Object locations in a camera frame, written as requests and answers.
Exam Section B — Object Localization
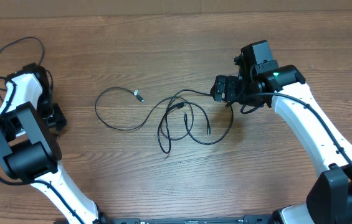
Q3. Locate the black thin USB cable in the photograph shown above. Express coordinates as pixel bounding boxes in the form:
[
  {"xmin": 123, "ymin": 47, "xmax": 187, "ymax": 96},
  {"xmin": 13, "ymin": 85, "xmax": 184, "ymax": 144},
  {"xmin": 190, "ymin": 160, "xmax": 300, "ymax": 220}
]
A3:
[{"xmin": 94, "ymin": 86, "xmax": 195, "ymax": 141}]

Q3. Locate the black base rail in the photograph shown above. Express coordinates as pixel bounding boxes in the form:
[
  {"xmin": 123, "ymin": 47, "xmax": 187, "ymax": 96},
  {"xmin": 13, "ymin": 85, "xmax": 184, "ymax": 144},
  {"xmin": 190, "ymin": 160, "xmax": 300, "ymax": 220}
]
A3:
[{"xmin": 100, "ymin": 213, "xmax": 331, "ymax": 224}]

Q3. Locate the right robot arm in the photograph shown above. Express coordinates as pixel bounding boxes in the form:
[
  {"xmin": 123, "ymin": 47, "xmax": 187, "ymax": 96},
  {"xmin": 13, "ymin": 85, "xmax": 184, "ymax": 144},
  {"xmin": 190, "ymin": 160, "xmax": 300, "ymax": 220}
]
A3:
[{"xmin": 210, "ymin": 40, "xmax": 352, "ymax": 223}]

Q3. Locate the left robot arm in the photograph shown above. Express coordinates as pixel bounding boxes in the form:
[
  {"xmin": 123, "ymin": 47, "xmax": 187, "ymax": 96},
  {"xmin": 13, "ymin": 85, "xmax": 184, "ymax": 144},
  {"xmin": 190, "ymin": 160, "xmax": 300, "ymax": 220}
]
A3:
[{"xmin": 0, "ymin": 63, "xmax": 105, "ymax": 223}]

